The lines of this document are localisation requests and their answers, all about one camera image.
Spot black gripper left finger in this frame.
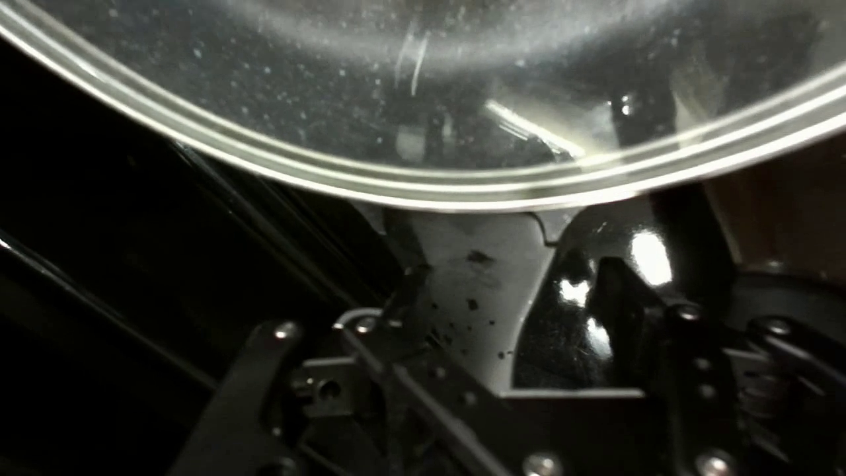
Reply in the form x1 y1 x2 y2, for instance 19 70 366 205
168 318 307 476

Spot glass frying pan lid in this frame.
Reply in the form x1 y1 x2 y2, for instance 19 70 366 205
0 0 846 215

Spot black electric stove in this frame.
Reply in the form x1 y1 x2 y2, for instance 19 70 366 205
0 33 846 476

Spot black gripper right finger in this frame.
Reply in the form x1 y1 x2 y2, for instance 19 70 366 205
657 298 742 476

